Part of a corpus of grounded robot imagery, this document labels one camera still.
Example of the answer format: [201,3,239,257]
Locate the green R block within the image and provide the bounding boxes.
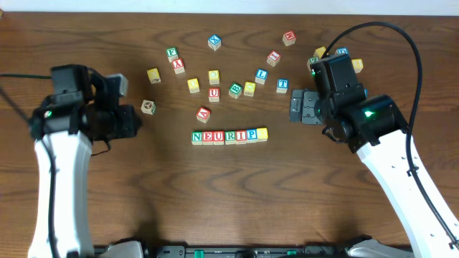
[224,130,237,145]

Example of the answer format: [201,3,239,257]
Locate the red u block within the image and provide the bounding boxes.
[212,131,225,145]
[208,87,220,102]

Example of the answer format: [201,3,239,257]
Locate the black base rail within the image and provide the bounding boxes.
[93,238,413,258]

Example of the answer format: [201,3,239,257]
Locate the red A block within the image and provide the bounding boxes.
[197,107,211,123]

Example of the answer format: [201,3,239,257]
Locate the red i block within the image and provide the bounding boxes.
[267,50,281,67]
[236,130,247,145]

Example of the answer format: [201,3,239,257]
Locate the blue P block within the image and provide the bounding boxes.
[246,128,257,143]

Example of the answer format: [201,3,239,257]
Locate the blue T block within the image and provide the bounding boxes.
[276,79,289,93]

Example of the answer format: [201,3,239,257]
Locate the blue D block upper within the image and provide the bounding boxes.
[335,47,349,54]

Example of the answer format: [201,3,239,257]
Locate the yellow block centre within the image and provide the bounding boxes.
[244,82,256,97]

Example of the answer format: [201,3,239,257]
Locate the red Y block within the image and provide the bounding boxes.
[172,58,185,74]

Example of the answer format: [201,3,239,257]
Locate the red M block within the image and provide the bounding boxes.
[283,31,297,46]

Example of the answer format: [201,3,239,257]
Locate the green N block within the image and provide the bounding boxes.
[191,131,203,145]

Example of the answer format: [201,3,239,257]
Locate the yellow block upper middle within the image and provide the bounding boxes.
[208,70,220,85]

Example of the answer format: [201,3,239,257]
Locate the blue X block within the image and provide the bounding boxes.
[207,34,222,51]

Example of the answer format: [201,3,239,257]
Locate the yellow S block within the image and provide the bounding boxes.
[257,128,269,142]

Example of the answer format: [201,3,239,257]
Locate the green B block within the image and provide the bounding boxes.
[229,82,242,99]

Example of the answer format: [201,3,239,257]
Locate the red E block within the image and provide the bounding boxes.
[202,131,214,145]

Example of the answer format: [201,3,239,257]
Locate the green F block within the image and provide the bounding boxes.
[166,47,179,62]

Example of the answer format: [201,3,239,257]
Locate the green Z block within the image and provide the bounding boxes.
[307,57,320,71]

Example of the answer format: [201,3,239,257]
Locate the yellow block far left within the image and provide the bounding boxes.
[146,68,161,84]

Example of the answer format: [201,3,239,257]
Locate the yellow 8 block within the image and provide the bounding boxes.
[351,59,364,74]

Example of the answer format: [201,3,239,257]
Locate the blue L block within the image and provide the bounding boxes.
[255,69,268,85]

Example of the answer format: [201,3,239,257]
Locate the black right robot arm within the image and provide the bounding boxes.
[290,54,458,257]

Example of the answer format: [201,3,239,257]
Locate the yellow block upper right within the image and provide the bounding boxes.
[313,47,326,59]

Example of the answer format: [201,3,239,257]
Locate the yellow block left middle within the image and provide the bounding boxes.
[187,78,200,93]

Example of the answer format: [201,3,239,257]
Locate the picture face wooden block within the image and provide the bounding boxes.
[141,100,156,115]

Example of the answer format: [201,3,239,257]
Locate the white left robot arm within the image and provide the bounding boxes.
[28,64,142,257]

